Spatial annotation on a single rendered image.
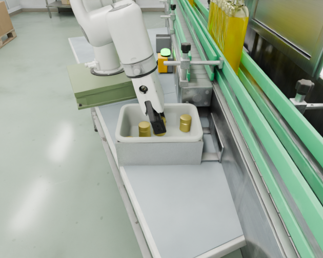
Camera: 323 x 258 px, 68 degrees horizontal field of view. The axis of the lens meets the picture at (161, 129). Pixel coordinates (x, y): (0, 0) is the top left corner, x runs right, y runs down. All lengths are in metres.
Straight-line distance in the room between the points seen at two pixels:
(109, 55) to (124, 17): 0.49
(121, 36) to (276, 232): 0.43
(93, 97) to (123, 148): 0.34
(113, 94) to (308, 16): 0.63
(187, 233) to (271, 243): 0.17
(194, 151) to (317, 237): 0.35
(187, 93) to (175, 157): 0.21
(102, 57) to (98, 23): 0.42
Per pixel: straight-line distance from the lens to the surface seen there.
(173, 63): 0.69
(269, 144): 0.44
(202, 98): 0.75
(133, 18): 0.50
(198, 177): 0.62
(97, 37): 0.57
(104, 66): 0.99
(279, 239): 0.41
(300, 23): 0.73
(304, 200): 0.37
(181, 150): 0.61
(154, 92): 0.53
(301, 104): 0.55
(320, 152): 0.46
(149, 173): 0.62
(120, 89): 0.91
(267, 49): 0.96
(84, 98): 0.90
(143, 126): 0.67
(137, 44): 0.51
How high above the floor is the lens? 1.21
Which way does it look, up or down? 37 degrees down
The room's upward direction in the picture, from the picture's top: straight up
